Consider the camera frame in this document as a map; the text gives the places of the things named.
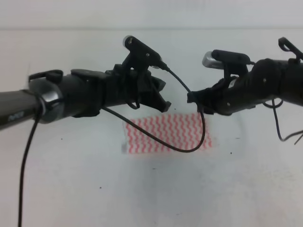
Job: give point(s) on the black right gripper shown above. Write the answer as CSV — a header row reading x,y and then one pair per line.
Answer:
x,y
226,97

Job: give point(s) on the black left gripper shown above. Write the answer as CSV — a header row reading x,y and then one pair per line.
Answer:
x,y
132,86

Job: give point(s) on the pink white wavy striped towel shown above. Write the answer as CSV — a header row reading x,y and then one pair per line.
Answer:
x,y
183,131

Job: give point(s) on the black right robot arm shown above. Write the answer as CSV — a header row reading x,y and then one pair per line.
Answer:
x,y
268,79

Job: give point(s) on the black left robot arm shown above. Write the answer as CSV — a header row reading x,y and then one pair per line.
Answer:
x,y
82,93

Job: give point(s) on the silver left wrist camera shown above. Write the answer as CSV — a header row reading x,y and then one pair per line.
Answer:
x,y
141,56

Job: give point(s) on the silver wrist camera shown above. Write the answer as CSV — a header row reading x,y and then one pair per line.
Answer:
x,y
141,56
232,63

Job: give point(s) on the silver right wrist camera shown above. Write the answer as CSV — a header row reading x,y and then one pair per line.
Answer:
x,y
232,63

